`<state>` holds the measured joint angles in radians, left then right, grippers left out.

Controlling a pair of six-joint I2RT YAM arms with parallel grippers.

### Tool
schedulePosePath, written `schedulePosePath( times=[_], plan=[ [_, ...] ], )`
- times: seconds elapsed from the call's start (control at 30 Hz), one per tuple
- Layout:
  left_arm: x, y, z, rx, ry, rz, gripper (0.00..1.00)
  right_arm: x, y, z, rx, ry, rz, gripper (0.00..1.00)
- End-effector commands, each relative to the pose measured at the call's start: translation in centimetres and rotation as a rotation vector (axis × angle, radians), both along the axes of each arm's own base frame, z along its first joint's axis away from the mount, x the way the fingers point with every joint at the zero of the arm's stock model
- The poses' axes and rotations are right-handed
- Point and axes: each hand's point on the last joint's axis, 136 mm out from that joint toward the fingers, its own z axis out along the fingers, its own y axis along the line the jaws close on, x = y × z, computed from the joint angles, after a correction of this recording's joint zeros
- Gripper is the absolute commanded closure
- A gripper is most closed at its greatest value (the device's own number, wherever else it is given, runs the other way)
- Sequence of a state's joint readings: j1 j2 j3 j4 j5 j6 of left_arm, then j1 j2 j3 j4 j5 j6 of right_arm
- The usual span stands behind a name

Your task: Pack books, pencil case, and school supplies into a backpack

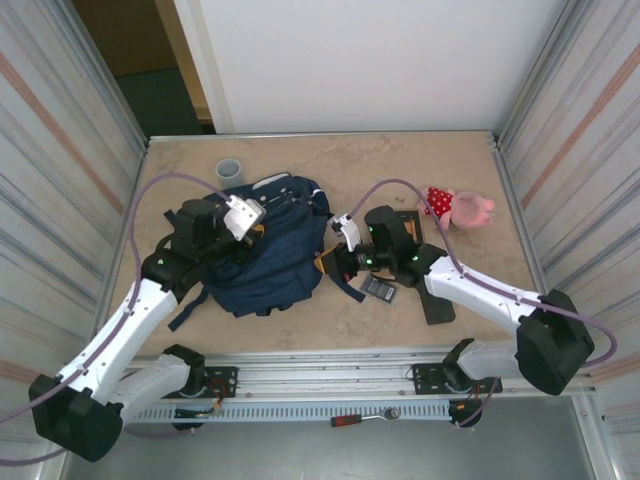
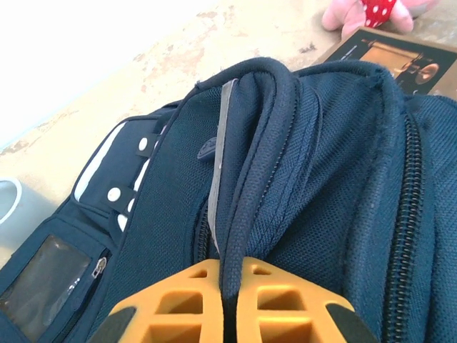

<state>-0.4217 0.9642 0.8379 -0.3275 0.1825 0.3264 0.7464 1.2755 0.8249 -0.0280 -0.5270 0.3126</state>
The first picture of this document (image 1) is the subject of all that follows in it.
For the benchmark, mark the black phone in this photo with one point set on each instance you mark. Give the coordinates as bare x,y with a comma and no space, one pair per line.
440,310

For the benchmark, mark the navy blue backpack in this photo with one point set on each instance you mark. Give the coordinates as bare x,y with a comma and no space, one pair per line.
285,260

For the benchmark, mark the pink plush toy red dress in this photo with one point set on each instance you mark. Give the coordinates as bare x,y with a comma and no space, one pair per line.
465,207

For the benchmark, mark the clear plastic pen box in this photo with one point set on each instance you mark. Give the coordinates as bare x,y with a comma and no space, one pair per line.
380,290

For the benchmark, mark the grey plastic cup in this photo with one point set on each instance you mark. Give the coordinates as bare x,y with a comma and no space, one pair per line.
230,172

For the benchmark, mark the brown black book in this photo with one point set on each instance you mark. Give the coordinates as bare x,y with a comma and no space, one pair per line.
411,227

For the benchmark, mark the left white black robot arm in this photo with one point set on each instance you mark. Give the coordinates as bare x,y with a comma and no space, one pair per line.
115,340

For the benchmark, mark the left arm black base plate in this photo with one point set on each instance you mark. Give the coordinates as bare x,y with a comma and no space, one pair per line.
222,382

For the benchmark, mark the aluminium rail frame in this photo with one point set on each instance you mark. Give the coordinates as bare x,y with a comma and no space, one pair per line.
325,372

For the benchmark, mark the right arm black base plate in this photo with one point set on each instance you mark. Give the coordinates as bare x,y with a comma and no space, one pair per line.
425,380

